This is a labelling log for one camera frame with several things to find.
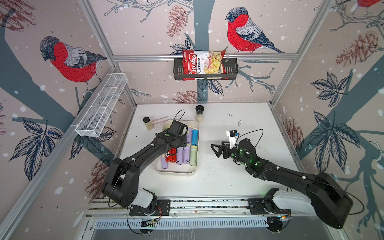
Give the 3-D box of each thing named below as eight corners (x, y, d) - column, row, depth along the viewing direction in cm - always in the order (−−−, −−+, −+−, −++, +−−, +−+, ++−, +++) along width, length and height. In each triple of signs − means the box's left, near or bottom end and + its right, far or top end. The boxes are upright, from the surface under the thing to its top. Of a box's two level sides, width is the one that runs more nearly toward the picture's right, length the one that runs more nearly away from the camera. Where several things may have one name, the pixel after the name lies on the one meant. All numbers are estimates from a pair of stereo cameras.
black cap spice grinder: (195, 122, 111) (195, 111, 102) (195, 115, 115) (195, 105, 106) (203, 122, 111) (204, 111, 102) (203, 115, 115) (204, 105, 106)
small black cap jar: (145, 130, 106) (142, 123, 99) (147, 124, 110) (143, 116, 103) (152, 130, 106) (149, 123, 99) (154, 124, 110) (151, 116, 103)
